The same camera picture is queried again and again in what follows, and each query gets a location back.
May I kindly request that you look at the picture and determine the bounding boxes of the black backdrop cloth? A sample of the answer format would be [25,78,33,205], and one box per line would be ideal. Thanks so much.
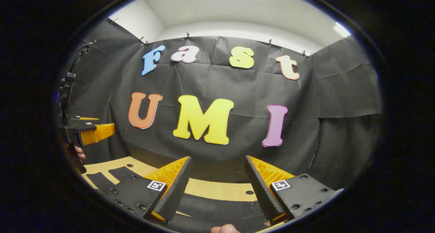
[66,18,383,193]

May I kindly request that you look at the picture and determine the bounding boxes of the dark jeans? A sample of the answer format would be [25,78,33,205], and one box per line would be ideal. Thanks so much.
[86,166,272,233]

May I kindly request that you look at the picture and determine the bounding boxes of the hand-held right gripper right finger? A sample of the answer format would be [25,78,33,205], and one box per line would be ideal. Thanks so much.
[245,155,345,225]

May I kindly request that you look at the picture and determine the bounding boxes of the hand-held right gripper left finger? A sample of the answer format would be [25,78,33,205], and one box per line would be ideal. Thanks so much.
[98,156,193,224]

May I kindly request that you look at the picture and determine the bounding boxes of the row of black cloth clips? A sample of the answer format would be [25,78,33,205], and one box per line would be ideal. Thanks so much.
[109,18,313,58]

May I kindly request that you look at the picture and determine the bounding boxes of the white ceiling light panel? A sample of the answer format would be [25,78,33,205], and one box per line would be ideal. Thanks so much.
[334,22,351,38]

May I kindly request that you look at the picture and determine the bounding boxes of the thin black cable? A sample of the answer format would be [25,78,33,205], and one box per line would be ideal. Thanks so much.
[69,40,97,75]

